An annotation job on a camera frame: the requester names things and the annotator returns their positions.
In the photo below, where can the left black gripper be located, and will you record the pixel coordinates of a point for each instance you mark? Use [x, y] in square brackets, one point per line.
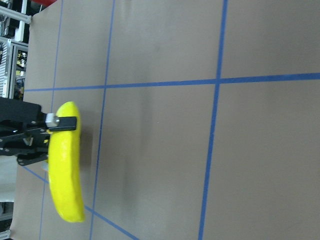
[23, 131]

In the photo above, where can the brown paper table cover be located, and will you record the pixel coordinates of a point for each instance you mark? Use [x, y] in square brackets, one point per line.
[200, 119]

